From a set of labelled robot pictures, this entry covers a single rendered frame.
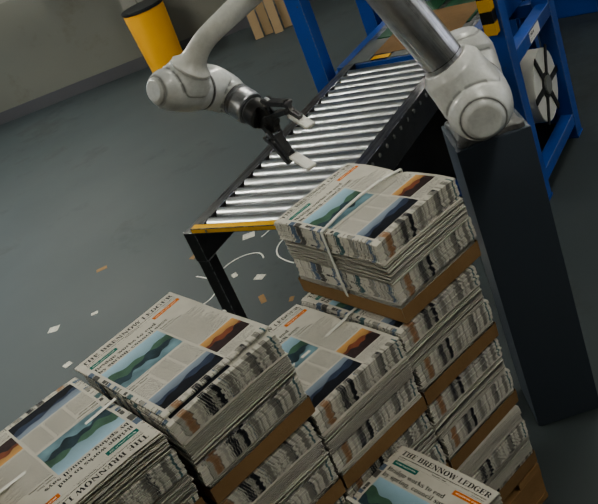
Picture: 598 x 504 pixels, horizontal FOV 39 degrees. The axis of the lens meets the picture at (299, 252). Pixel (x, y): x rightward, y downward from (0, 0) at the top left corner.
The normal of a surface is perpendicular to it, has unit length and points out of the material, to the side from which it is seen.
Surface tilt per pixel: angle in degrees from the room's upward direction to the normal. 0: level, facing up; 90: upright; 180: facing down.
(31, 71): 90
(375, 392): 90
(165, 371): 0
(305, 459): 90
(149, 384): 0
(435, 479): 1
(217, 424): 90
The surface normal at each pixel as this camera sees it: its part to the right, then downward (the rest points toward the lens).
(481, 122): 0.00, 0.58
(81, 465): -0.36, -0.82
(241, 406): 0.64, 0.15
